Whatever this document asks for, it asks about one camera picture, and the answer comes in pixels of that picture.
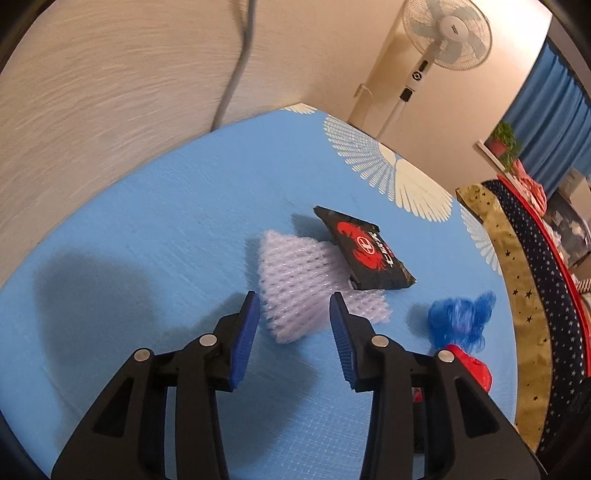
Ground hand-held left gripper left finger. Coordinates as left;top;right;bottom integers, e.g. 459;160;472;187
51;291;260;480

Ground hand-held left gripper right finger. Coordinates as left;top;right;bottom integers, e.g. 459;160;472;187
329;292;541;480

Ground small white foam net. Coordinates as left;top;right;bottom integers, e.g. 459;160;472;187
256;231;393;344

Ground black red packet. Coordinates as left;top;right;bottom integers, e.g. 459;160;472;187
313;205;416;291

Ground blue plastic bag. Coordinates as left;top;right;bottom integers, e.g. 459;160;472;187
427;291;497;354

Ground red plastic bag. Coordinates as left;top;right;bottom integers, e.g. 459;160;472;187
413;344;493;402

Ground star print quilt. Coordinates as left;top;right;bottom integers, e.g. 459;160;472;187
456;179;591;457

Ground red blanket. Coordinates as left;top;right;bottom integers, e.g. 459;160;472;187
496;175;591;324

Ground pink cloth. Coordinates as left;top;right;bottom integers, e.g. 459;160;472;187
510;159;548;215

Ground potted green plant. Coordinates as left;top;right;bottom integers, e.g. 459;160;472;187
487;121;522;174

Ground clear plastic storage box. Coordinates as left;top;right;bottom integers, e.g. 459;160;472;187
549;168;591;268

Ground blue curtain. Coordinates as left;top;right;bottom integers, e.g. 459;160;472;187
505;37;591;185

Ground white standing fan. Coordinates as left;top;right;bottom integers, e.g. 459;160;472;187
348;0;492;139

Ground grey wall cable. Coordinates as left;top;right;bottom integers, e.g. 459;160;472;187
210;0;259;132

